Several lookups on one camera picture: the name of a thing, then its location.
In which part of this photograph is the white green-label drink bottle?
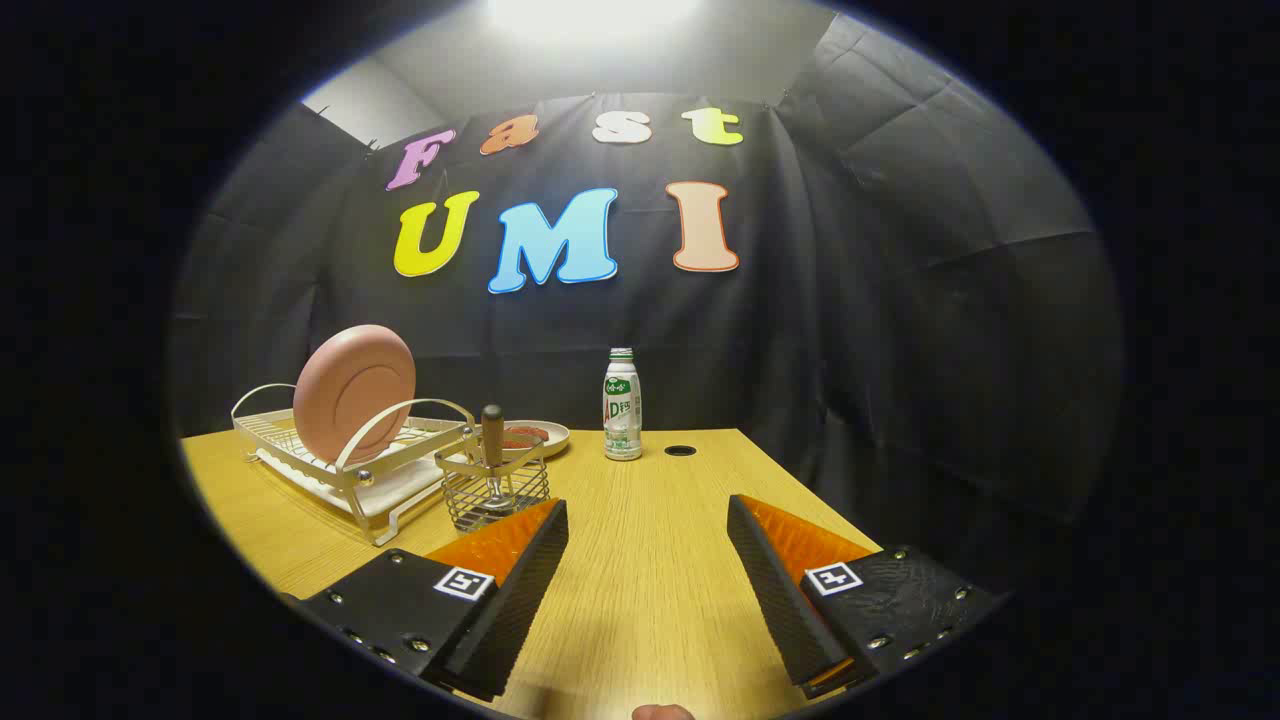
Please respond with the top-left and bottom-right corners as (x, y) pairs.
(602, 347), (644, 462)

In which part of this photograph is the brown-handled metal spoon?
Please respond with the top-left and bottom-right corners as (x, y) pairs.
(480, 404), (521, 516)

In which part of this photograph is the metal wire cutlery basket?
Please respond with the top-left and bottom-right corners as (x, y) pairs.
(435, 432), (551, 534)

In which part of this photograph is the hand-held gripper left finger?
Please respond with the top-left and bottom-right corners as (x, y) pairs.
(283, 498), (571, 703)

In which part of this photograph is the pink plate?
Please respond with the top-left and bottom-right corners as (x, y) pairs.
(293, 324), (417, 466)

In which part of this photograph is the white wire dish rack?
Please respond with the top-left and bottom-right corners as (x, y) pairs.
(231, 383), (479, 547)

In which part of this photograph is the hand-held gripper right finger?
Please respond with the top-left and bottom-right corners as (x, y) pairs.
(726, 493), (1004, 701)

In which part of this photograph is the beige plate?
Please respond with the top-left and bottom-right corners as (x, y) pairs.
(500, 420), (571, 459)

